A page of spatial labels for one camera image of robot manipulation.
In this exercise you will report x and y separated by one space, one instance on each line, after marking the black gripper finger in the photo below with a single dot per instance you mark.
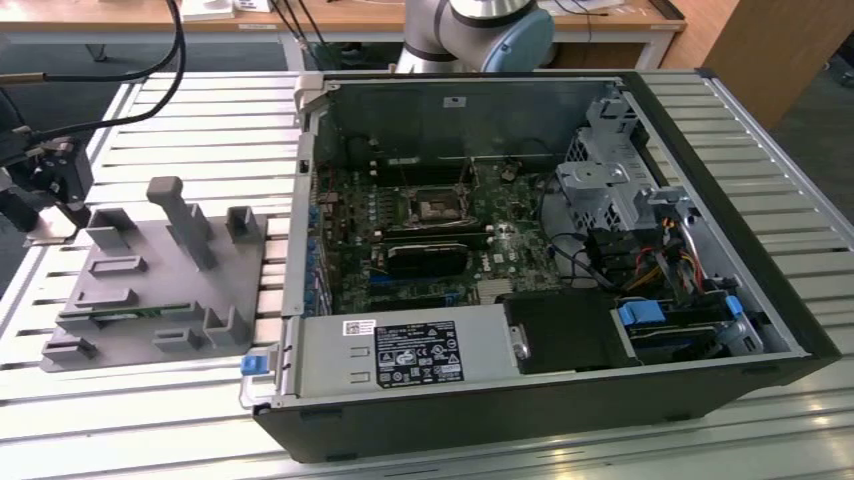
67 175
17 212

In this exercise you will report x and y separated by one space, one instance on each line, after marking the thin metal locking lever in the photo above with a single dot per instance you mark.
404 175

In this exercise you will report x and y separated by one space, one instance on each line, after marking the black CPU socket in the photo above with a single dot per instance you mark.
437 206

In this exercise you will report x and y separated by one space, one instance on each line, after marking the grey parts rack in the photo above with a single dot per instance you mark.
161 290

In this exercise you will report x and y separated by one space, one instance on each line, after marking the green RAM stick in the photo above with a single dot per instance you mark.
150 312

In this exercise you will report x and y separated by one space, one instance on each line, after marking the wooden desk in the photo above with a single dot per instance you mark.
134 25
635 24

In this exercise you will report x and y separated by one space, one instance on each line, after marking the white box with dark label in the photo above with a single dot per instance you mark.
257 5

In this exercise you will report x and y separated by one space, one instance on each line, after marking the blue case latch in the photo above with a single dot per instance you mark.
254 365

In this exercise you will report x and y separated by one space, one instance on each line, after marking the silver power supply unit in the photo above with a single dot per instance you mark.
321 360

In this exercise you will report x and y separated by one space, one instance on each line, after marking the black RAM slot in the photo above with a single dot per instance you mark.
434 175

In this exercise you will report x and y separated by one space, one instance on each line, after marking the black RAM stick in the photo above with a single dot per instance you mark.
434 233

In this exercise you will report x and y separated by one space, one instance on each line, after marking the small black graphics card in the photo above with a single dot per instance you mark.
428 260

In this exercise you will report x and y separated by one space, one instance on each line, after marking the small silver heat sink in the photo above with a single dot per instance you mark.
496 291

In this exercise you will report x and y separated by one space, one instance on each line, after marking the green motherboard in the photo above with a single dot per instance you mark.
514 250

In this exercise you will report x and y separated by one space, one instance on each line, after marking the black PC case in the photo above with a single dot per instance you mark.
468 425

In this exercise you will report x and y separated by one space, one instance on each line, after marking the silver drive cage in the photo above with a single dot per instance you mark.
595 195

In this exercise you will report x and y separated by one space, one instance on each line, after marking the blue disk carrier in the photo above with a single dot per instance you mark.
641 314

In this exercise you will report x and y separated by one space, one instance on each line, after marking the small blue clip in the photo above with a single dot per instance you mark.
733 306

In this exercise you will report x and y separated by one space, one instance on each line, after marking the wooden cabinet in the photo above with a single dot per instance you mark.
768 50

